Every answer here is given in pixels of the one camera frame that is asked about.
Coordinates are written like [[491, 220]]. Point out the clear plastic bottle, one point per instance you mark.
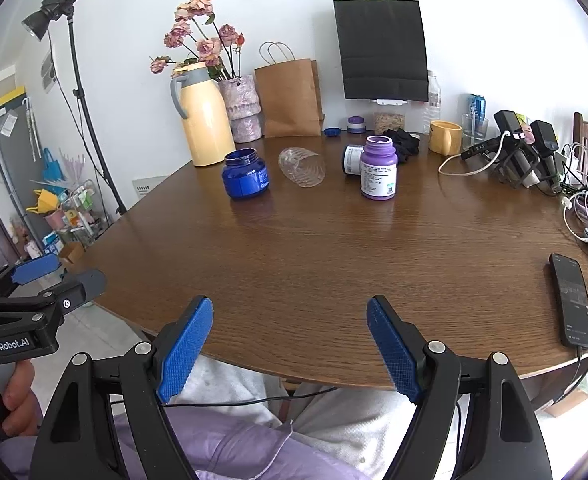
[[433, 95]]

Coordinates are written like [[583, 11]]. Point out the small purple jar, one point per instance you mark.
[[356, 124]]

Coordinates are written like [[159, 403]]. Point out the dark bottle with white label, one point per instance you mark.
[[351, 159]]

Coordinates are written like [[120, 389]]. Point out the blue tote bag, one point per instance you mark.
[[51, 165]]

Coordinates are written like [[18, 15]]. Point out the yellow mug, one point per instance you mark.
[[442, 137]]

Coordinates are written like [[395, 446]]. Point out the rolling cart with clutter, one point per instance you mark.
[[74, 215]]

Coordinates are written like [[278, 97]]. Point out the black device on stand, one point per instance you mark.
[[511, 147], [544, 150]]

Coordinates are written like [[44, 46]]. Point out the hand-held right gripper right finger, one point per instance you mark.
[[393, 350]]

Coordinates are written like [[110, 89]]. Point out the black studio light on stand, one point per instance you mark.
[[54, 2]]

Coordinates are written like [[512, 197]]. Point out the blue glass jar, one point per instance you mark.
[[244, 175]]

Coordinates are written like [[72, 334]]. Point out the dried pink roses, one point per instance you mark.
[[206, 47]]

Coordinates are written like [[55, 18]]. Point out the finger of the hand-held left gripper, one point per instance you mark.
[[36, 266], [88, 282]]

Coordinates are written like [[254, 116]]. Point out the clear ribbed plastic cup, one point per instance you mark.
[[302, 167]]

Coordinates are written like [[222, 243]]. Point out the person's lavender jacket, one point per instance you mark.
[[234, 447]]

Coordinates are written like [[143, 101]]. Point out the pale pink vase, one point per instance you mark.
[[241, 107]]

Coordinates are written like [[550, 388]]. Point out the grey refrigerator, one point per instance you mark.
[[11, 170]]

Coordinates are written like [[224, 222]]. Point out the yellow thermos jug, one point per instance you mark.
[[206, 120]]

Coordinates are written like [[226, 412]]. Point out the purple bottle with label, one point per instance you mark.
[[378, 170]]

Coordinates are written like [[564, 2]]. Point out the brown paper bag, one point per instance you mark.
[[289, 100]]

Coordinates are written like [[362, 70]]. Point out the white holder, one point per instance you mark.
[[388, 102]]

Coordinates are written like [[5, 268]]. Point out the person's left hand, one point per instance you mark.
[[19, 400]]

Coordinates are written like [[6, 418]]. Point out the clear container of grains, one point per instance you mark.
[[388, 122]]

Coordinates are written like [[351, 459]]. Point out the black cloth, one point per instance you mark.
[[402, 142]]

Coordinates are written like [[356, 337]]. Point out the blue drink can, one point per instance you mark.
[[477, 104]]

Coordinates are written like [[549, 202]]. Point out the clear drinking glass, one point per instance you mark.
[[475, 132]]

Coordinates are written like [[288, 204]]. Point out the black paper bag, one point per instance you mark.
[[381, 45]]

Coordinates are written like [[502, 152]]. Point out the blue jar lid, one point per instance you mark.
[[332, 131]]

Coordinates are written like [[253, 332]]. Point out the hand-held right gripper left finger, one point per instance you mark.
[[184, 350]]

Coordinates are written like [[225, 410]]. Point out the black smartphone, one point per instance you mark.
[[571, 300]]

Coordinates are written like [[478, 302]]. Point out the cardboard box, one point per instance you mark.
[[71, 252]]

